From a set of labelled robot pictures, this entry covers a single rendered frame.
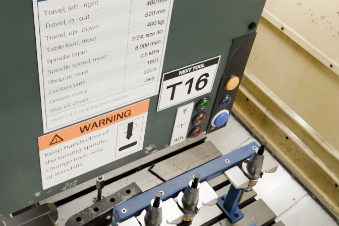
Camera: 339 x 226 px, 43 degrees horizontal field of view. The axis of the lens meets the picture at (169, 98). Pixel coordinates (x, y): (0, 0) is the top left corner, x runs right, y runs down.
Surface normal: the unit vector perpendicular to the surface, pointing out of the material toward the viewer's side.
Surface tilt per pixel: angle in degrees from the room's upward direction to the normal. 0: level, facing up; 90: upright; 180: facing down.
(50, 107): 90
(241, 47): 90
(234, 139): 24
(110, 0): 90
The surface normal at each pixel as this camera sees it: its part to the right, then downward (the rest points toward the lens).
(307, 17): -0.82, 0.30
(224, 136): -0.21, -0.54
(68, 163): 0.55, 0.62
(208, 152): 0.14, -0.72
